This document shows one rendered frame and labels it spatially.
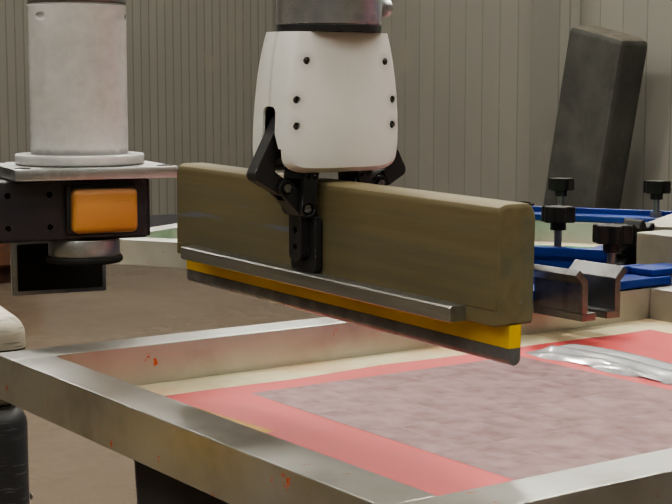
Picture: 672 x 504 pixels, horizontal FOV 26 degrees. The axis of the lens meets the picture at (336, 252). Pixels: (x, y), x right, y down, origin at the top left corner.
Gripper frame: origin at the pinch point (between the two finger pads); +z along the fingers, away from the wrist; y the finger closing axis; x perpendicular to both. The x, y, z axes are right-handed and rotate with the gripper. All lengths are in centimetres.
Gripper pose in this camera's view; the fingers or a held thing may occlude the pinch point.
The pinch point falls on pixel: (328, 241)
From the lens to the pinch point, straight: 105.6
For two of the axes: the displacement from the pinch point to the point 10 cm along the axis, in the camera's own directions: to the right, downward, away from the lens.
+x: 5.7, 1.0, -8.2
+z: 0.0, 9.9, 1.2
